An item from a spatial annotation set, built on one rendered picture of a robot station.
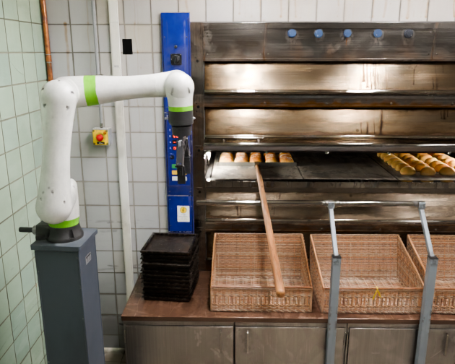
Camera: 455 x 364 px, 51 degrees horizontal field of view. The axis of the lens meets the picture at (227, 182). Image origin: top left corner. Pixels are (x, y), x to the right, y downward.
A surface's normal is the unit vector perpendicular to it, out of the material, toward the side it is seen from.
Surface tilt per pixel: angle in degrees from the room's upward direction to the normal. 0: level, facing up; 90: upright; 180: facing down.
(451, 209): 70
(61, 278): 90
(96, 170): 90
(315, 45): 90
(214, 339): 90
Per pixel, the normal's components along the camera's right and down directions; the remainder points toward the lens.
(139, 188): -0.02, 0.26
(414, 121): -0.02, -0.08
